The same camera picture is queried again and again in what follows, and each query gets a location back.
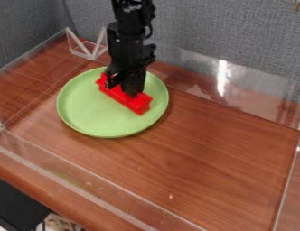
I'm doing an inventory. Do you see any green round plate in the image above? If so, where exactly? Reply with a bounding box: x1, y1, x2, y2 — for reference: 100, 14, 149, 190
57, 67, 169, 138

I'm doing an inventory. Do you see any clear acrylic corner bracket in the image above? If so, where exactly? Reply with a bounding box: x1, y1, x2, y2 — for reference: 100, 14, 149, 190
66, 27, 108, 60

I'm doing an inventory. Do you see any red plastic block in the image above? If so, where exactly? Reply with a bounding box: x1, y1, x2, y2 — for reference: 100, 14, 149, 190
96, 73, 153, 116

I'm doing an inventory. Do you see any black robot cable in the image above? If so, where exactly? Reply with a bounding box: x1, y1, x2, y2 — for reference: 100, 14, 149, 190
144, 23, 156, 40

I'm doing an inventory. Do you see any clear acrylic enclosure wall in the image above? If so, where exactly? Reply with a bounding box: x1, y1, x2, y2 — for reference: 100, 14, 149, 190
0, 33, 300, 231

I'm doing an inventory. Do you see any white power strip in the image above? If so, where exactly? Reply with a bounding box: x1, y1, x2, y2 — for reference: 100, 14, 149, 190
45, 213, 84, 231

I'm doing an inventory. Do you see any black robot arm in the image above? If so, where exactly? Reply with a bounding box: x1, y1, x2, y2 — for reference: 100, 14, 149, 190
106, 0, 157, 97

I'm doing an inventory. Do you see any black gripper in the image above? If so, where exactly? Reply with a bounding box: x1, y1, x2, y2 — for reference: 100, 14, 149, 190
106, 21, 157, 97

